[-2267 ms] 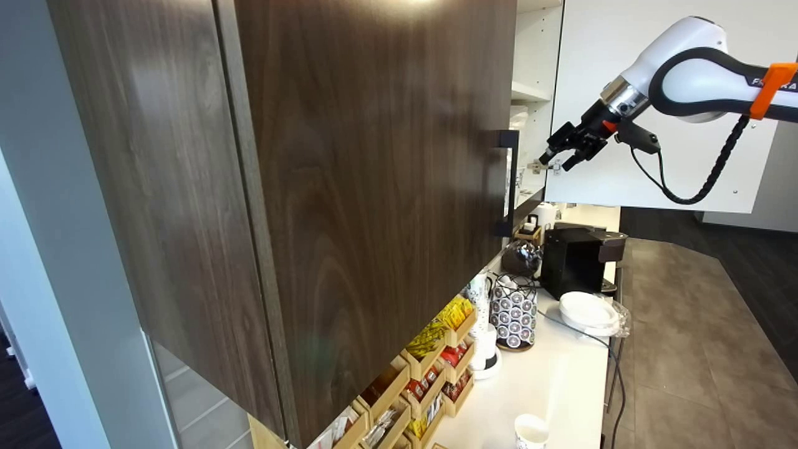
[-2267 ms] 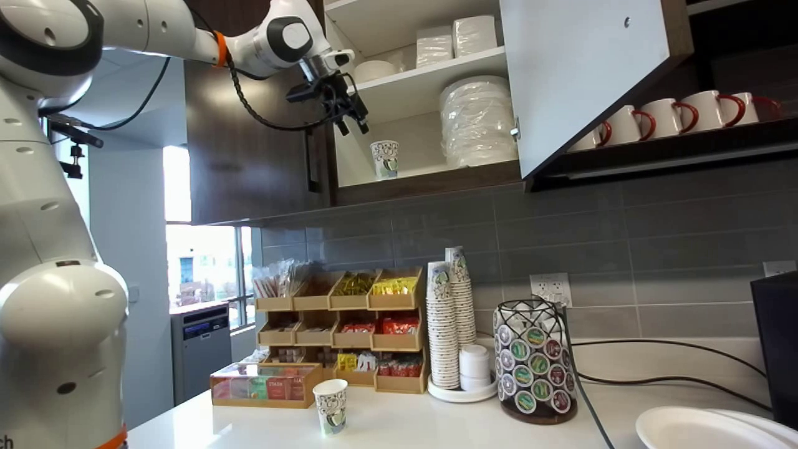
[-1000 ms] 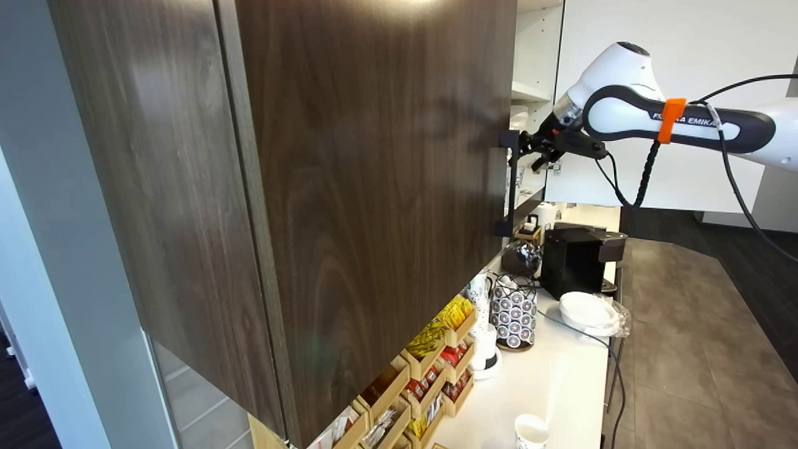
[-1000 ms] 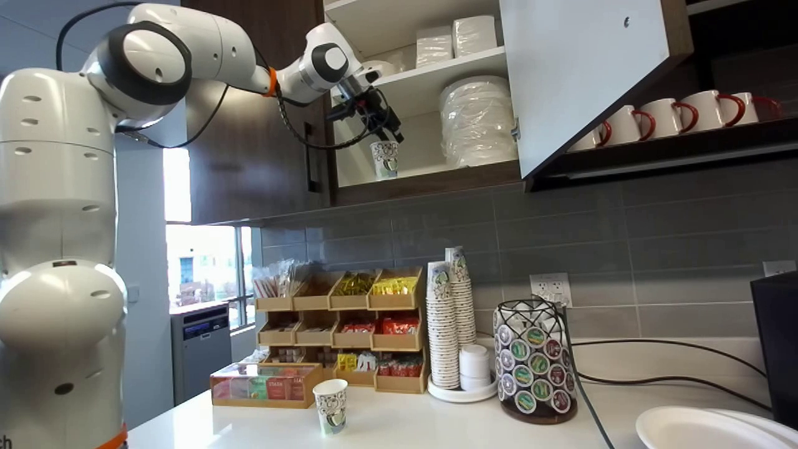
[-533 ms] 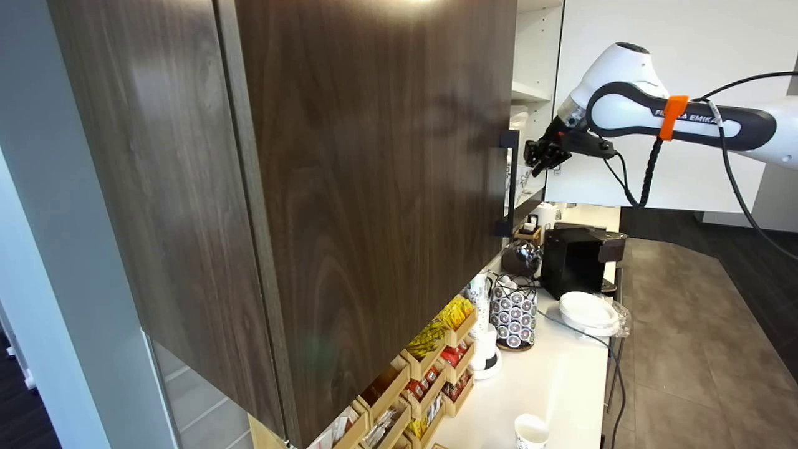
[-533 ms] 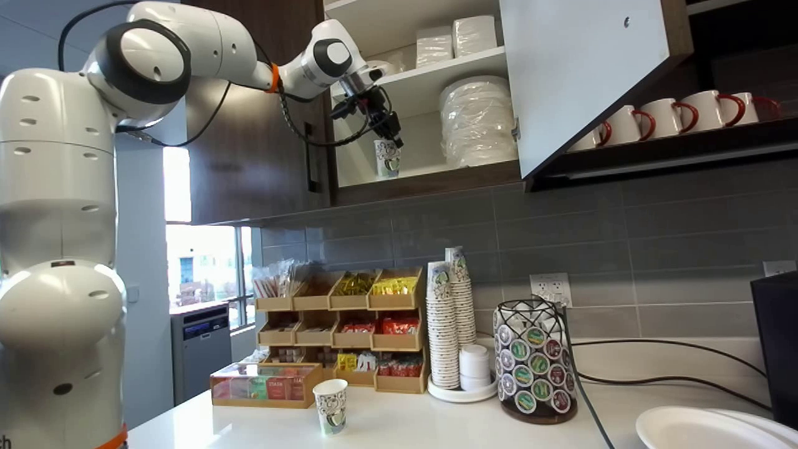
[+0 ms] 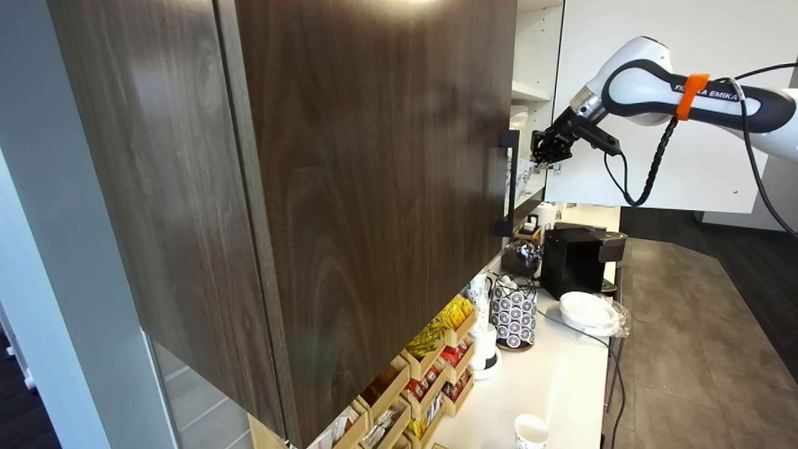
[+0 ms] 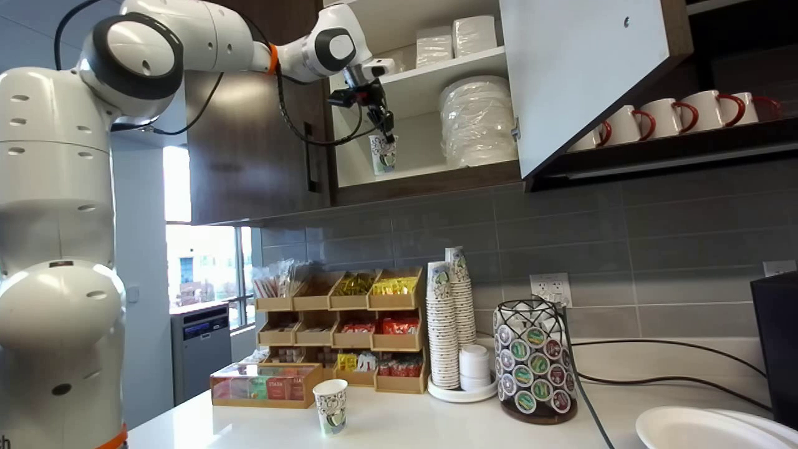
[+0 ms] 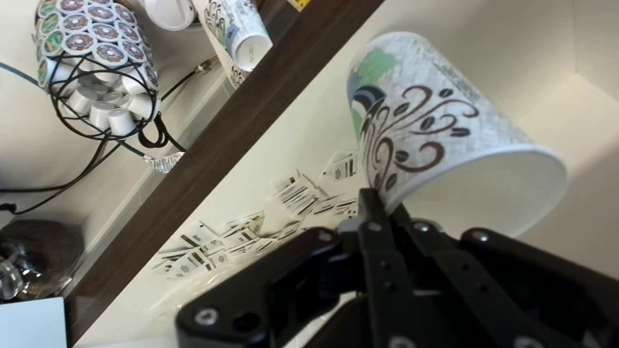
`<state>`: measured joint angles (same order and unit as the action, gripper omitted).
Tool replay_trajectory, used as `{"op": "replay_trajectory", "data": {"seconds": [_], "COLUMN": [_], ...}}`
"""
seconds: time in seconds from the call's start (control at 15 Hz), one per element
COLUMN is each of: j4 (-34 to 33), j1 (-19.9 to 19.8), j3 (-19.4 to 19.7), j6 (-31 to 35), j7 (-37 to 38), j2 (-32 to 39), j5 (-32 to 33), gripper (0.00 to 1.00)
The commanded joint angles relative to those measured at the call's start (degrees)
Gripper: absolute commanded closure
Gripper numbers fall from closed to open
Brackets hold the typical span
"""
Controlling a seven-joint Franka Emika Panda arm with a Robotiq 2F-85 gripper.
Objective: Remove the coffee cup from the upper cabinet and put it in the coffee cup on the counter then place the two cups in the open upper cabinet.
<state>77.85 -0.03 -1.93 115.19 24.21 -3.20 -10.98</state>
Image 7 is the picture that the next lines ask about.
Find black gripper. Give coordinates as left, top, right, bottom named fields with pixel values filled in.
left=528, top=105, right=599, bottom=168

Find black coffee machine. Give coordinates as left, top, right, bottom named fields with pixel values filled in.
left=539, top=219, right=632, bottom=302

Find stack of paper cups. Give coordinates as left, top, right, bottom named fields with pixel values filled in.
left=464, top=271, right=493, bottom=333

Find dark glass jar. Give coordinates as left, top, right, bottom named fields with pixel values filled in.
left=498, top=237, right=543, bottom=282

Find white paper plates in wrap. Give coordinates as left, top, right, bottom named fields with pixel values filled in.
left=555, top=288, right=633, bottom=341

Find black cabinet handle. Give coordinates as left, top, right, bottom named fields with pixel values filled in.
left=497, top=126, right=521, bottom=239

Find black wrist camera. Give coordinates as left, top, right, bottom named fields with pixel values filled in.
left=580, top=120, right=624, bottom=160

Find white shelved wall cabinet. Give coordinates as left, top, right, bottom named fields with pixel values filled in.
left=506, top=0, right=569, bottom=219

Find orange strap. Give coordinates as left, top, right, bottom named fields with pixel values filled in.
left=674, top=71, right=713, bottom=123

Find wire coffee pod carousel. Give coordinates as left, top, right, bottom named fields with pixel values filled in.
left=487, top=275, right=543, bottom=352

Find dark wood wall cabinet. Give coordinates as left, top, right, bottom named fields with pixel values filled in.
left=47, top=0, right=519, bottom=449

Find black power cable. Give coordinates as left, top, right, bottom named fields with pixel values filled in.
left=536, top=302, right=632, bottom=449

